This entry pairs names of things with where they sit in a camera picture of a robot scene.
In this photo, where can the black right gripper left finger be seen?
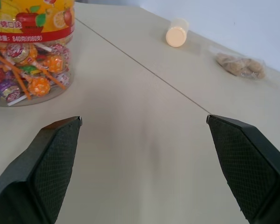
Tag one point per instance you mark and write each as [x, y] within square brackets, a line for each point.
[49, 163]

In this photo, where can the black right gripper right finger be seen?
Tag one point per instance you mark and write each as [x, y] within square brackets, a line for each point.
[245, 163]

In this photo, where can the orange wrapped lollipop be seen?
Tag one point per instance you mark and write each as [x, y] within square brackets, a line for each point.
[30, 54]
[54, 63]
[39, 86]

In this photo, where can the purple snack packet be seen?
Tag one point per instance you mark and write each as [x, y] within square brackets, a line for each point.
[5, 91]

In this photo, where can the green and yellow snack packet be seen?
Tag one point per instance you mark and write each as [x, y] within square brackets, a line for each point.
[30, 69]

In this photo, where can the clear plastic lollipop jar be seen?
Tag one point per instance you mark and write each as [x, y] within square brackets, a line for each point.
[32, 30]

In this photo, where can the clear bag of brown snacks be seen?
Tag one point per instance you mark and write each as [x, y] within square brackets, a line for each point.
[241, 65]

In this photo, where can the white bottle with cream cap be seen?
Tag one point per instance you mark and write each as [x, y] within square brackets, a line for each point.
[176, 37]

